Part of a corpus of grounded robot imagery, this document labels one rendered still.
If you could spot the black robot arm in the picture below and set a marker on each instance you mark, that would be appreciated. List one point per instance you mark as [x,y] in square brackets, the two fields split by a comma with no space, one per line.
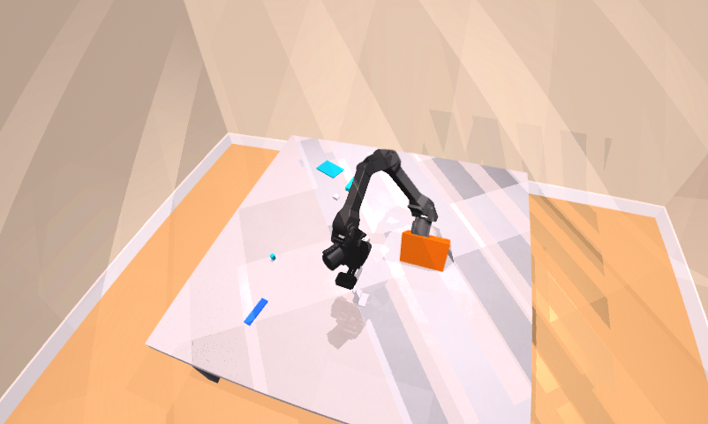
[347,219]

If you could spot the blue flat bar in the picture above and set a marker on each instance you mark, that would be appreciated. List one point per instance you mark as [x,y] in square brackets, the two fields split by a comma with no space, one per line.
[255,312]

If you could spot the cyan flat square plate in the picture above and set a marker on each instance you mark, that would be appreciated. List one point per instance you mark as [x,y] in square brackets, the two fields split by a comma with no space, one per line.
[330,169]

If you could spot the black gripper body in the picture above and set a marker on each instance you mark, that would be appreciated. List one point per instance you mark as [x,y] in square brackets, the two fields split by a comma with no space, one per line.
[353,263]

